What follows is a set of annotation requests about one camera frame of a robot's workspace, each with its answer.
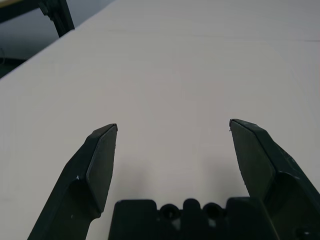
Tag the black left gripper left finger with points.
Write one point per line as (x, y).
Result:
(75, 190)

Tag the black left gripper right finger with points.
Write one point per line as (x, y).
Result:
(280, 180)

